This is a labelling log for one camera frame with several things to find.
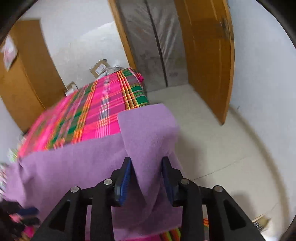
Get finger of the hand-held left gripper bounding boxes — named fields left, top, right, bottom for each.
left=16, top=207, right=39, bottom=216

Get wooden wardrobe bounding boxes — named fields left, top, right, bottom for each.
left=0, top=20, right=67, bottom=133

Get pink white paper poster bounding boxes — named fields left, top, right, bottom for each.
left=1, top=35, right=18, bottom=71

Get grey plastic parcel bag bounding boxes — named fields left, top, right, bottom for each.
left=105, top=65, right=126, bottom=76

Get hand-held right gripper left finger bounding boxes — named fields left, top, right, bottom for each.
left=35, top=157, right=133, bottom=241

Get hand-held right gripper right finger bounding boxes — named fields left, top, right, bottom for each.
left=161, top=157, right=266, bottom=241

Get pink green plaid blanket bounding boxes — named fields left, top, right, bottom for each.
left=17, top=67, right=181, bottom=241

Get purple fleece pants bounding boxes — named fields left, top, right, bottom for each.
left=5, top=103, right=185, bottom=241

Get wooden door frame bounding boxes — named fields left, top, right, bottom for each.
left=109, top=0, right=137, bottom=70

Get white cardboard box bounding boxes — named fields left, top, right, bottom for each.
left=65, top=82, right=78, bottom=95

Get wooden door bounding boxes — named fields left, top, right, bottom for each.
left=174, top=0, right=235, bottom=126

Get clear plastic door curtain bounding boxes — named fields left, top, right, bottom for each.
left=117, top=0, right=189, bottom=92

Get brown cardboard box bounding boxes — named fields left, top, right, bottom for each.
left=90, top=59, right=110, bottom=79

